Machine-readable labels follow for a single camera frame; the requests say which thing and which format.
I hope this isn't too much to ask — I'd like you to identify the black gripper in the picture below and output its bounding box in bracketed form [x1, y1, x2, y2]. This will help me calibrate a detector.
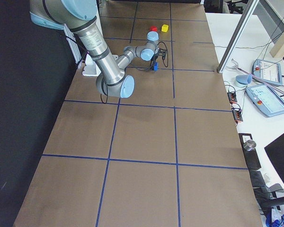
[151, 48, 167, 70]

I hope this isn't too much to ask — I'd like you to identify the blue wooden cube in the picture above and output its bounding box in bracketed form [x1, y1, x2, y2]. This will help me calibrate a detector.
[152, 62, 158, 71]

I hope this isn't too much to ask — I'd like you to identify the red wooden cube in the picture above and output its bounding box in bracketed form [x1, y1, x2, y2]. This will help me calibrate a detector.
[149, 26, 158, 32]

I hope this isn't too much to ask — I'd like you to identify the yellow wooden cube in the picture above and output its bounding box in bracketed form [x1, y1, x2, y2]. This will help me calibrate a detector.
[161, 24, 169, 33]

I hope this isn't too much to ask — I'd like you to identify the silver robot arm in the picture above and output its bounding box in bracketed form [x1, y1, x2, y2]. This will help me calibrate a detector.
[29, 0, 159, 98]

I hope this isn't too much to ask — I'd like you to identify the far orange black connector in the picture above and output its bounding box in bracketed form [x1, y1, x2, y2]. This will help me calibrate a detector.
[227, 91, 237, 104]

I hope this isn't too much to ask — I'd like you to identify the orange black connector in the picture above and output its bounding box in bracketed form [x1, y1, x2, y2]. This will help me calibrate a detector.
[231, 107, 243, 123]
[227, 91, 237, 104]

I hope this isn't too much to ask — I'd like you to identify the blue tape roll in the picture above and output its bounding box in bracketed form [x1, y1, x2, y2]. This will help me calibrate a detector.
[235, 74, 252, 87]

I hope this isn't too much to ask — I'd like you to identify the black office chair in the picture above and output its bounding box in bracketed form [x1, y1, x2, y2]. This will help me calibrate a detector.
[226, 0, 248, 14]

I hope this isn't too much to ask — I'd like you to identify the near orange black connector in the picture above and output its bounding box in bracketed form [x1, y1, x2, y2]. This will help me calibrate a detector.
[231, 107, 243, 123]

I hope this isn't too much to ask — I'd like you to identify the near teach pendant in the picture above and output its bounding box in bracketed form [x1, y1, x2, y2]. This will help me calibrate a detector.
[246, 85, 284, 117]

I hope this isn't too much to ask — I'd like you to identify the teach pendant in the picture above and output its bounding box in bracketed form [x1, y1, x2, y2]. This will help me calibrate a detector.
[252, 59, 283, 86]
[246, 85, 284, 117]

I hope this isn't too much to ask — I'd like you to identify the far teach pendant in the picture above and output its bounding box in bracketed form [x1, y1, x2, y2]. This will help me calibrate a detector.
[252, 59, 283, 86]

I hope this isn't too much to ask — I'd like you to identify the black block with metal knob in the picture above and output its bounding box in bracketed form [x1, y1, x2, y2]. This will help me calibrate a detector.
[239, 133, 261, 171]

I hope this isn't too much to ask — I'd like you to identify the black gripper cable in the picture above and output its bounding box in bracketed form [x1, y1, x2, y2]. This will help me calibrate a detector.
[132, 41, 169, 71]

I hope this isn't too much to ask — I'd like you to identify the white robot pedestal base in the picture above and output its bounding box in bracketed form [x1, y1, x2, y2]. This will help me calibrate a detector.
[82, 54, 119, 77]

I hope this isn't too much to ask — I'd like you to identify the aluminium frame post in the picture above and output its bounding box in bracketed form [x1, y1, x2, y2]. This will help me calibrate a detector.
[217, 0, 259, 73]

